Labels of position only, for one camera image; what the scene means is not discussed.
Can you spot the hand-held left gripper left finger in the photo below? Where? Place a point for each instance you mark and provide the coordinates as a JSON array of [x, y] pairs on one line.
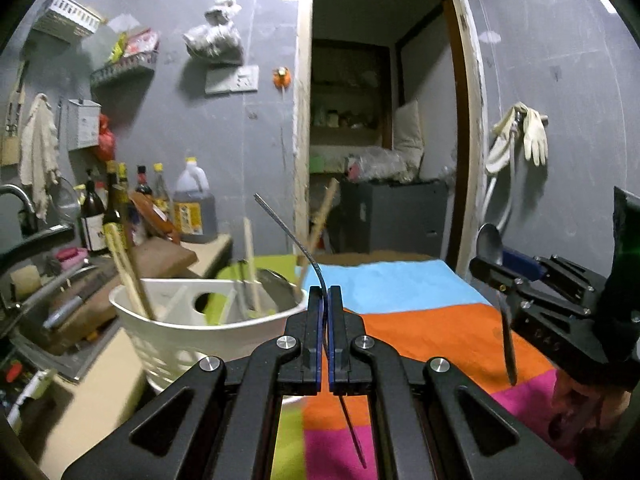
[[315, 340]]

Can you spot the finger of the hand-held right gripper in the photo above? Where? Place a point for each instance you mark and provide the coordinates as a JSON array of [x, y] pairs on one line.
[[495, 272], [522, 264]]

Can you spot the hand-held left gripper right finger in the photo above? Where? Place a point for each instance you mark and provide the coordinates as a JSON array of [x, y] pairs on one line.
[[334, 340]]

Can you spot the metal spoon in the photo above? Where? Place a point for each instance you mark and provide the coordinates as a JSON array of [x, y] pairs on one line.
[[489, 242]]

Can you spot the thin curved metal utensil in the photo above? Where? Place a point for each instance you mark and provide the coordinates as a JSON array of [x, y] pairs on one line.
[[354, 435]]

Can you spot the white plastic utensil holder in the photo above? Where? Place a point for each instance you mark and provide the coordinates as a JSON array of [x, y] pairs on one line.
[[200, 330]]

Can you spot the person's right hand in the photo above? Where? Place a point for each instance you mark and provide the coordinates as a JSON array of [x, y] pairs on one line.
[[570, 410]]

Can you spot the metal ladle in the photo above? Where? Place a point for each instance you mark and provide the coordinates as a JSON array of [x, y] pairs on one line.
[[275, 285]]

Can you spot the colourful striped mat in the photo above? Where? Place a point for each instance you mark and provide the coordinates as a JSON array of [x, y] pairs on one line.
[[415, 325]]

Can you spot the wooden chopstick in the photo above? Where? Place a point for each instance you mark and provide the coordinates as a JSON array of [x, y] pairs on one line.
[[127, 275], [136, 280], [317, 225], [250, 260]]

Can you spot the grey cabinet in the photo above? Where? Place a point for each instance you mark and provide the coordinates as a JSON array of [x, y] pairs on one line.
[[395, 215]]

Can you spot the cream rubber glove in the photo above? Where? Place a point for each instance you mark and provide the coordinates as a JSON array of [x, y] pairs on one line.
[[535, 135], [507, 120]]

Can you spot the clear plastic bag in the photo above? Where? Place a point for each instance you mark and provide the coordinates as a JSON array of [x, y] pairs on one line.
[[380, 162]]

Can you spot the white pillow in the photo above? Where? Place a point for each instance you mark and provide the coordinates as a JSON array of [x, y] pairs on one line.
[[407, 130]]

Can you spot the wooden cutting board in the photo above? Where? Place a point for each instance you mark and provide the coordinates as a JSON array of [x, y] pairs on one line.
[[160, 260]]

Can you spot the green box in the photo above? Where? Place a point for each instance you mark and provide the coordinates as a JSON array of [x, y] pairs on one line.
[[316, 163]]

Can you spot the large soy sauce jug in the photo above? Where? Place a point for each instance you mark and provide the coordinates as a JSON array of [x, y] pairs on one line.
[[195, 200]]

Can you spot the wooden pantry shelf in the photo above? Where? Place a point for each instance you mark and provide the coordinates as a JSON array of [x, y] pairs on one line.
[[350, 132]]

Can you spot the brown wooden spatula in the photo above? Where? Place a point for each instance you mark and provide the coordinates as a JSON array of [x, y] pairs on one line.
[[155, 215]]

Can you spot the clear yellow cap bottle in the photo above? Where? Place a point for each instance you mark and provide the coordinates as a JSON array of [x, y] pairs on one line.
[[161, 190]]

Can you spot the black cap sauce bottle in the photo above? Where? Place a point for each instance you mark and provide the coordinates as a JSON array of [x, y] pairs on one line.
[[143, 182]]

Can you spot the dark wine bottle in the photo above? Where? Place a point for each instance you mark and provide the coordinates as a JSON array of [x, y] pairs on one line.
[[112, 215]]

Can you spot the yellow cap sauce bottle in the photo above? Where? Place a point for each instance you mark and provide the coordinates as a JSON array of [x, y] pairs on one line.
[[123, 180]]

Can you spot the kitchen knife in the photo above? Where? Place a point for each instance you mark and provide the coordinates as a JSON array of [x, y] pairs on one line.
[[65, 310]]

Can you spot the pink dish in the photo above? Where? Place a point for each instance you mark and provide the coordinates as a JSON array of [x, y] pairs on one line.
[[70, 256]]

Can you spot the red plastic bag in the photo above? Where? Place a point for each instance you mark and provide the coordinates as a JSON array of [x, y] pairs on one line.
[[106, 140]]

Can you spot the pale sponge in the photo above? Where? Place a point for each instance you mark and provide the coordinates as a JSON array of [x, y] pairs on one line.
[[25, 280]]

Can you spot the white plastic bags bundle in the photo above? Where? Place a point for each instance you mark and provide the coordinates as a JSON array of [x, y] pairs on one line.
[[215, 35]]

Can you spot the metal faucet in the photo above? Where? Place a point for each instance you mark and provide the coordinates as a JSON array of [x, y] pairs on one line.
[[22, 195]]

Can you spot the beige hanging towel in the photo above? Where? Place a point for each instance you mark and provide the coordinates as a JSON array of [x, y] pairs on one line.
[[37, 150]]

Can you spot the red snack packet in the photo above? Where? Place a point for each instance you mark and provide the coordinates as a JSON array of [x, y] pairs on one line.
[[142, 42]]

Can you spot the yellow snack packet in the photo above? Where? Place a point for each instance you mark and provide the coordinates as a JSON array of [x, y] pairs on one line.
[[116, 50]]

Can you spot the wooden door frame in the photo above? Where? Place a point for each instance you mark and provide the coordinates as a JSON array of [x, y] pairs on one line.
[[301, 135]]

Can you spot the orange wall hook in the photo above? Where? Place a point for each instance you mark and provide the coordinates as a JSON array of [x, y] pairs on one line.
[[281, 77]]

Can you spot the white wall socket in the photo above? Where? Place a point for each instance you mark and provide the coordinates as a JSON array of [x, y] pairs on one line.
[[247, 78]]

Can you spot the grey wall switch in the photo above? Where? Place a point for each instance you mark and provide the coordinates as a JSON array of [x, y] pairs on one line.
[[221, 82]]

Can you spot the white wall box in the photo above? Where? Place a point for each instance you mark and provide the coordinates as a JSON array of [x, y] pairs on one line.
[[84, 125]]

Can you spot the grey wall basket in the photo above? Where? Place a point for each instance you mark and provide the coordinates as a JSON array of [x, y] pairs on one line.
[[120, 72]]

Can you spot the white wall basket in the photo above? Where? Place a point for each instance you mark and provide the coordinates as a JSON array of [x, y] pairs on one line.
[[67, 12]]

